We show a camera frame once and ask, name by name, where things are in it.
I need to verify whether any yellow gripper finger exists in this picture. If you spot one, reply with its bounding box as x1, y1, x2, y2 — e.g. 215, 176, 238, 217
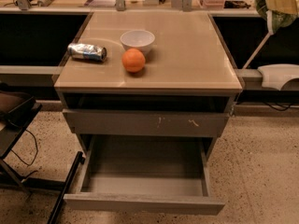
265, 0, 299, 15

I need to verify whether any green jalapeno chip bag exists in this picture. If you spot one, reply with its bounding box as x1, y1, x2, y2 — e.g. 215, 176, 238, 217
255, 0, 299, 35

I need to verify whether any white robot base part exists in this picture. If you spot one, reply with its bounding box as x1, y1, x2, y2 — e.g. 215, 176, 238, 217
258, 63, 299, 91

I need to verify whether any grey drawer cabinet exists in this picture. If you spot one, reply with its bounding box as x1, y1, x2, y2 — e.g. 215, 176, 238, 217
53, 10, 244, 217

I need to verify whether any open lower grey drawer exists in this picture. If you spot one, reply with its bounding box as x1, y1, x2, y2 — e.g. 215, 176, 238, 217
64, 135, 224, 216

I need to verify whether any closed upper grey drawer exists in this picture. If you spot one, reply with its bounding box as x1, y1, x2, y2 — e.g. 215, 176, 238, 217
63, 109, 228, 137

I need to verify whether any white stick with cap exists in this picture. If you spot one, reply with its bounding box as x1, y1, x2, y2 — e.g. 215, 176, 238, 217
242, 32, 271, 69

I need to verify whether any white bowl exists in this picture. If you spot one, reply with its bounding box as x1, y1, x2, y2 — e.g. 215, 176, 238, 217
121, 30, 155, 55

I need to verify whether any orange fruit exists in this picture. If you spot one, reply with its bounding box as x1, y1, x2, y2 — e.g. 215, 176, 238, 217
121, 49, 146, 73

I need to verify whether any crushed silver soda can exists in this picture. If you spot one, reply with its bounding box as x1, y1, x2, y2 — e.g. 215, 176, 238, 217
67, 43, 107, 63

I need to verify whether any black side cart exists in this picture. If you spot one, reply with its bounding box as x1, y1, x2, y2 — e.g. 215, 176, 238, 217
0, 82, 85, 224

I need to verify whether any black cable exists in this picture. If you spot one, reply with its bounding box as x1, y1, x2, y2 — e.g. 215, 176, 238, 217
8, 128, 39, 179

